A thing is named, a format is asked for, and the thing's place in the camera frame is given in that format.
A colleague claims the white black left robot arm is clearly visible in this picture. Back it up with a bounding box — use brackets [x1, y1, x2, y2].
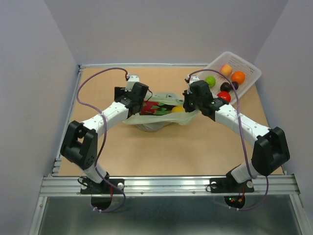
[60, 82, 149, 193]

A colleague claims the red dragon fruit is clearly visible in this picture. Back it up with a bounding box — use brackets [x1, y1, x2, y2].
[139, 101, 174, 116]

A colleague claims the green apple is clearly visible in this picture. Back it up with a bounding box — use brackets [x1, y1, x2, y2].
[205, 76, 216, 88]

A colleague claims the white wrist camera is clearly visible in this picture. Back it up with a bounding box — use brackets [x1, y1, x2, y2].
[185, 76, 200, 86]
[125, 74, 140, 92]

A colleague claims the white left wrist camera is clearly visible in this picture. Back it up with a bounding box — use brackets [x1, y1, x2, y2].
[125, 74, 140, 92]

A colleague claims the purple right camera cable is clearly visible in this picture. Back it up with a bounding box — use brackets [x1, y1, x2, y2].
[185, 69, 269, 211]

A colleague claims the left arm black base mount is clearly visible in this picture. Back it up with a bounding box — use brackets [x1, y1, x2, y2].
[77, 176, 122, 195]

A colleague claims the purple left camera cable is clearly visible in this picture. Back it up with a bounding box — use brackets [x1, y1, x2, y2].
[76, 67, 129, 213]

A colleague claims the purple camera cable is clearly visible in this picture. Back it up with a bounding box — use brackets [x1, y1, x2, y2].
[76, 67, 129, 213]
[185, 69, 269, 211]

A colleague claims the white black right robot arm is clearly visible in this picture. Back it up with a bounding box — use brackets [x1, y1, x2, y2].
[183, 76, 290, 191]

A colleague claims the pale green plastic bag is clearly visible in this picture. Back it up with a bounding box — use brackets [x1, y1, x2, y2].
[123, 93, 199, 132]

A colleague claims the yellow lemon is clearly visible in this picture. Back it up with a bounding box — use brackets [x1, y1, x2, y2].
[171, 106, 184, 113]

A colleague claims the red tomato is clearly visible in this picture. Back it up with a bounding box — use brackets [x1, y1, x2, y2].
[217, 91, 231, 103]

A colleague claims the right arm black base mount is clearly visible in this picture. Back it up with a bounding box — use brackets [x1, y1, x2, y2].
[205, 177, 254, 193]

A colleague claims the peach fruit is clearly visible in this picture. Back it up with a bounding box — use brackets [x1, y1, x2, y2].
[220, 64, 233, 77]

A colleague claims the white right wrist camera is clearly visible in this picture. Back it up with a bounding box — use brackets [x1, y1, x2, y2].
[185, 76, 200, 86]

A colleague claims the orange fruit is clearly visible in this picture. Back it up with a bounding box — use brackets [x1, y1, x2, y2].
[231, 71, 246, 85]

